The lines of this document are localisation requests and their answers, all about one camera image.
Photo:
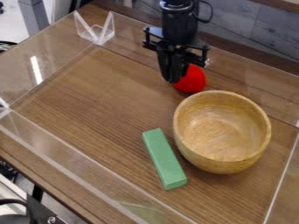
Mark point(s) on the wooden bowl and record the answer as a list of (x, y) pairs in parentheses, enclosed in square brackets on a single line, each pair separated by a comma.
[(222, 131)]

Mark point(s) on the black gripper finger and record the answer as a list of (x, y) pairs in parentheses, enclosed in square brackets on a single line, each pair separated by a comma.
[(178, 67), (165, 59)]

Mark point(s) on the black clamp device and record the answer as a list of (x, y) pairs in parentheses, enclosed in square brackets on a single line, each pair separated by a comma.
[(37, 214)]

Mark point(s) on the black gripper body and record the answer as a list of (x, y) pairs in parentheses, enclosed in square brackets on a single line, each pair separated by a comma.
[(195, 53)]

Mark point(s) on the clear acrylic enclosure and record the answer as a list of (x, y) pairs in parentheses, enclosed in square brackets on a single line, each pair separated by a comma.
[(83, 92)]

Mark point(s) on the red plush strawberry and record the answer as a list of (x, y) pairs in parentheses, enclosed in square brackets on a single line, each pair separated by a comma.
[(193, 83)]

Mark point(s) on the green rectangular block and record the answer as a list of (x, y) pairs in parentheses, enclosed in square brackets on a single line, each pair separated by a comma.
[(166, 162)]

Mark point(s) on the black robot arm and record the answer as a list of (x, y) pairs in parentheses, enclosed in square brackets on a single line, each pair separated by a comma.
[(174, 39)]

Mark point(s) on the grey table leg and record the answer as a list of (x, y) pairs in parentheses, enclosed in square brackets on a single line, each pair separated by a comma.
[(34, 15)]

